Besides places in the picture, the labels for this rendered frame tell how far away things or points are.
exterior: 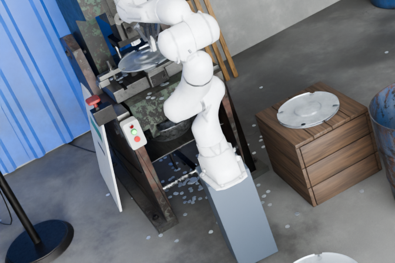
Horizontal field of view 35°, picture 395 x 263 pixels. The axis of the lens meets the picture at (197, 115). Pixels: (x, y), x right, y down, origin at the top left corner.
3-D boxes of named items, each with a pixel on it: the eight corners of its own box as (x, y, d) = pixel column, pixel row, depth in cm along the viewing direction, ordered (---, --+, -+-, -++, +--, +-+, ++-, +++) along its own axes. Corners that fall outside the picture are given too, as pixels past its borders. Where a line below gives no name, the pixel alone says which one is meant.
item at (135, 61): (163, 37, 308) (162, 36, 308) (186, 50, 283) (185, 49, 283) (111, 63, 301) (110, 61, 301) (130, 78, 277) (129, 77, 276)
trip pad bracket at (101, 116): (127, 137, 286) (111, 102, 278) (109, 147, 284) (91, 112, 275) (123, 133, 292) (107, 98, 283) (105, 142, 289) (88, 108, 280)
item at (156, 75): (183, 83, 285) (173, 57, 279) (157, 97, 282) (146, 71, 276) (163, 70, 307) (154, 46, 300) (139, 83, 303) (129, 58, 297)
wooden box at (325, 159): (382, 169, 289) (368, 107, 273) (314, 207, 282) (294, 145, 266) (335, 137, 324) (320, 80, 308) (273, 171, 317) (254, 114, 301)
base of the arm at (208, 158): (255, 175, 240) (245, 145, 234) (211, 195, 238) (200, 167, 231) (236, 150, 260) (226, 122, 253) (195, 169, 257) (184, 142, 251)
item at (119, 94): (199, 61, 302) (195, 51, 299) (117, 104, 291) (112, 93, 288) (176, 48, 328) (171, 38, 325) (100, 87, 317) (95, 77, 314)
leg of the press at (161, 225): (180, 222, 306) (109, 64, 265) (160, 234, 303) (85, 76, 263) (123, 155, 385) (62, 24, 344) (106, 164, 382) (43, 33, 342)
